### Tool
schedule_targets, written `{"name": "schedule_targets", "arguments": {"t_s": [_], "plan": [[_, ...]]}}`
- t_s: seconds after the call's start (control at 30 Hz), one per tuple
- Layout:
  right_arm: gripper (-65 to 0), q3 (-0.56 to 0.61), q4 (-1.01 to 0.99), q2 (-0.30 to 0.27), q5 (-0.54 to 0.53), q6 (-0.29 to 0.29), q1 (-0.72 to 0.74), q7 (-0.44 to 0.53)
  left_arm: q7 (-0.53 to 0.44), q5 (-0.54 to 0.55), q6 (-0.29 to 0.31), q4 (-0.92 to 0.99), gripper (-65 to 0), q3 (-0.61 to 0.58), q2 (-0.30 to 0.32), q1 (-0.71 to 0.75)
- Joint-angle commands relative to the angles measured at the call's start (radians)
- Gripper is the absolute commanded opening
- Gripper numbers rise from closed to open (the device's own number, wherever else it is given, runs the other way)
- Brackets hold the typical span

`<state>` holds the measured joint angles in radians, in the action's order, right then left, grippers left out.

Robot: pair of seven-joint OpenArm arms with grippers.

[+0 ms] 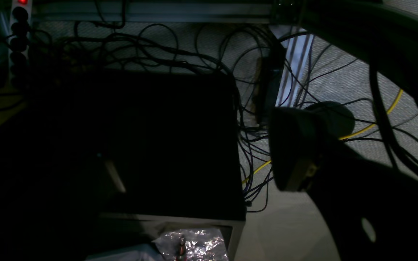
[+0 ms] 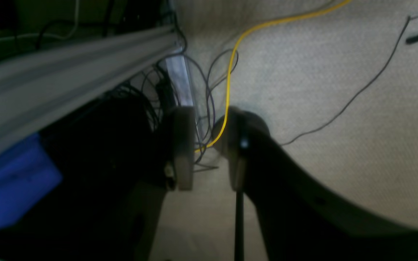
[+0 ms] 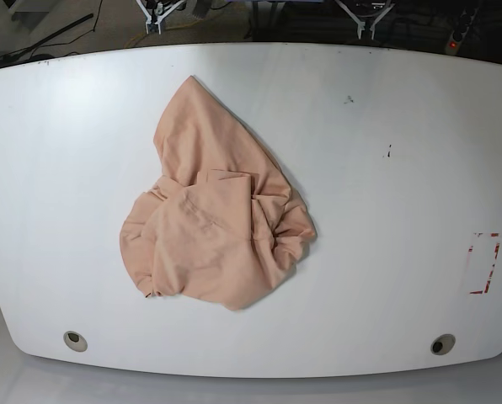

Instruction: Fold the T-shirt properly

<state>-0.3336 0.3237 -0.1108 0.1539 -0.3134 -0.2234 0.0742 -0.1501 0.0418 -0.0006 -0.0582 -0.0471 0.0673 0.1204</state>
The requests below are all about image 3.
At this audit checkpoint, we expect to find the table grommet hole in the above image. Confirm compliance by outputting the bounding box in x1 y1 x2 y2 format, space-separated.
430 334 456 356
63 331 88 353

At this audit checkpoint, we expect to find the red tape rectangle marking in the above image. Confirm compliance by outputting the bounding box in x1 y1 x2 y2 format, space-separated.
462 232 501 295

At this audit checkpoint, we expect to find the peach T-shirt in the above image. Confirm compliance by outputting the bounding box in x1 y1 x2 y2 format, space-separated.
120 77 316 311

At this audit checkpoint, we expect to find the black power strip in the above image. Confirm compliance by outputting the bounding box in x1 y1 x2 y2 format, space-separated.
445 0 480 56

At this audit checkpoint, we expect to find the yellow cable on floor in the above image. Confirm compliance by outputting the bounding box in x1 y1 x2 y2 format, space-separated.
126 14 218 48

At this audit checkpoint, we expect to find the left table grommet hole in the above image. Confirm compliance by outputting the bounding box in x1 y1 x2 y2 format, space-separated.
63 331 88 353

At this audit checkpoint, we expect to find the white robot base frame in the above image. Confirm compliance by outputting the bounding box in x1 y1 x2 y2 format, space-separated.
136 0 186 35
334 0 395 40

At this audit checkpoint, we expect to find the right table grommet hole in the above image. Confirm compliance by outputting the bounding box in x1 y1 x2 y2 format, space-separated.
430 334 456 356

